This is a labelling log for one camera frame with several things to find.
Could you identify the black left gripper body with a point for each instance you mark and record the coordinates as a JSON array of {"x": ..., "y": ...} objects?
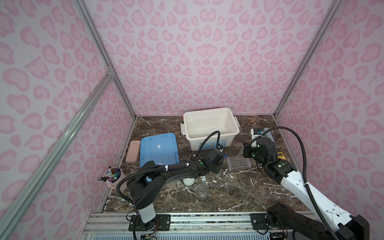
[{"x": 217, "y": 169}]

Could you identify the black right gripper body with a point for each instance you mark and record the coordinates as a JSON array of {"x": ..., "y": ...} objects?
[{"x": 253, "y": 152}]

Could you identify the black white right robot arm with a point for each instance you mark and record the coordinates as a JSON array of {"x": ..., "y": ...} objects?
[{"x": 334, "y": 223}]

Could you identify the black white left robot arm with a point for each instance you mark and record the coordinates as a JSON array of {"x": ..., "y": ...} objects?
[{"x": 140, "y": 189}]

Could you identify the yellow calculator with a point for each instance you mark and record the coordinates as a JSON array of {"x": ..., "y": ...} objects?
[{"x": 281, "y": 156}]

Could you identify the clear test tube rack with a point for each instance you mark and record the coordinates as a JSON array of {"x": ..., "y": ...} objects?
[{"x": 236, "y": 164}]

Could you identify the white ceramic mortar bowl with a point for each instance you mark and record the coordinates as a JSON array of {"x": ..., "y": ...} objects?
[{"x": 188, "y": 181}]

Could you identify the clear glass beaker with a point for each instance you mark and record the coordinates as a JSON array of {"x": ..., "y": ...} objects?
[{"x": 201, "y": 191}]

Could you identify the white plastic storage bin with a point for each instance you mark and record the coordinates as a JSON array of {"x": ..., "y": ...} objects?
[{"x": 198, "y": 125}]

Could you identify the blue plastic bin lid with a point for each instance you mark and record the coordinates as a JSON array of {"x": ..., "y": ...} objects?
[{"x": 161, "y": 149}]

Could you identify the pink pencil case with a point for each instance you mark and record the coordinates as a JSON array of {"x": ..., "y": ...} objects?
[{"x": 133, "y": 153}]

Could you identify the pink pen holder cup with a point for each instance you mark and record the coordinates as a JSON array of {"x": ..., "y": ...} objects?
[{"x": 111, "y": 177}]

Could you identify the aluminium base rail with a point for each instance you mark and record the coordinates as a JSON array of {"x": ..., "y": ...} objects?
[{"x": 189, "y": 226}]

